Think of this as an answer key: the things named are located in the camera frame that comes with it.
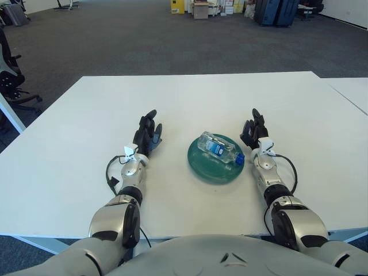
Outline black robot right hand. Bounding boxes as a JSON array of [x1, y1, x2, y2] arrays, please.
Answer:
[[240, 108, 270, 150]]

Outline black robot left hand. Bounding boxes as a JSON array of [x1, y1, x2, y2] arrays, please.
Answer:
[[132, 109, 164, 158]]

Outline clear bottle with blue cap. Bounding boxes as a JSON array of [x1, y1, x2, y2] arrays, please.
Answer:
[[197, 131, 245, 166]]

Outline green round plate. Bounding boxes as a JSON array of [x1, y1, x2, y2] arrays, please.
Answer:
[[187, 133, 246, 185]]

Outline black suitcase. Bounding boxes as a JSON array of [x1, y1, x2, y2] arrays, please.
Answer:
[[254, 0, 279, 26]]

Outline dark blue suitcase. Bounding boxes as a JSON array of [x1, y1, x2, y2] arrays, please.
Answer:
[[274, 0, 300, 28]]

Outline white carton stack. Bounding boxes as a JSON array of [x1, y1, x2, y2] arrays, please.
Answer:
[[221, 0, 246, 14]]

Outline grey robot torso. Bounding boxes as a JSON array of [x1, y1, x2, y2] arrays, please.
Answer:
[[100, 234, 346, 276]]

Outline white desk leg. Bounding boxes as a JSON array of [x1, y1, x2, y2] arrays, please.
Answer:
[[0, 93, 25, 135]]

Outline black rolling chair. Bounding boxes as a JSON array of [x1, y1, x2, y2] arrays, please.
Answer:
[[297, 0, 325, 21]]

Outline yellow box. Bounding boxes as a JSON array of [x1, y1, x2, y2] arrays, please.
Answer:
[[170, 0, 185, 14]]

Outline black white mesh office chair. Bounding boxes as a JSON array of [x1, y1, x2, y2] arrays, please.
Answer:
[[0, 28, 43, 114]]

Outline grey hard case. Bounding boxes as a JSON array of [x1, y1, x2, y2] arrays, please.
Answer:
[[2, 5, 31, 26]]

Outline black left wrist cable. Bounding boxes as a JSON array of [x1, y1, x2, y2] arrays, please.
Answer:
[[105, 155, 127, 196]]

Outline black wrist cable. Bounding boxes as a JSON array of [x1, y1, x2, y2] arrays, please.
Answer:
[[105, 155, 127, 196], [274, 154, 297, 196]]

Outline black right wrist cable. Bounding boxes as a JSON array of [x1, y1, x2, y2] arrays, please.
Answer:
[[274, 154, 297, 196]]

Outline black desk frame legs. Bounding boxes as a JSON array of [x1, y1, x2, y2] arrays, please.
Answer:
[[54, 0, 80, 10]]

